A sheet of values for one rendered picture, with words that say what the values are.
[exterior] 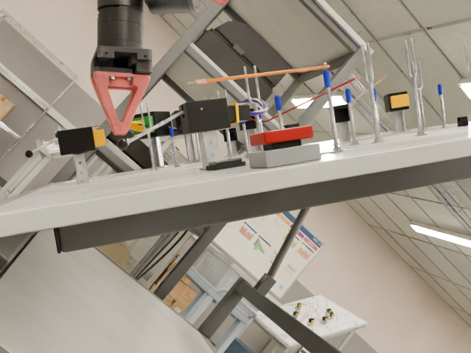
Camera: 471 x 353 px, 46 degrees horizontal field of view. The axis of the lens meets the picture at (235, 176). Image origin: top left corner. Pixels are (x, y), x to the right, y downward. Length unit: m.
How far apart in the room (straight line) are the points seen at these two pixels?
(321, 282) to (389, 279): 1.38
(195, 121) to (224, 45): 1.15
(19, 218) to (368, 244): 9.77
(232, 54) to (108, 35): 1.17
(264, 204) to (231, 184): 0.16
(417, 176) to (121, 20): 0.41
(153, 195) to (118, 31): 0.30
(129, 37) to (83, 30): 7.65
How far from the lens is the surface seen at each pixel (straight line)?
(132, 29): 0.72
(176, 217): 0.61
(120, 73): 0.70
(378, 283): 10.46
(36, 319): 0.66
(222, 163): 0.67
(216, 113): 0.73
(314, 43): 2.13
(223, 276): 4.74
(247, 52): 1.88
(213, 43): 1.85
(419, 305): 11.13
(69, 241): 0.61
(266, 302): 1.45
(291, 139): 0.53
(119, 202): 0.46
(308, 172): 0.50
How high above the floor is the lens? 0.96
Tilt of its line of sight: 9 degrees up
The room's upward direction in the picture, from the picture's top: 40 degrees clockwise
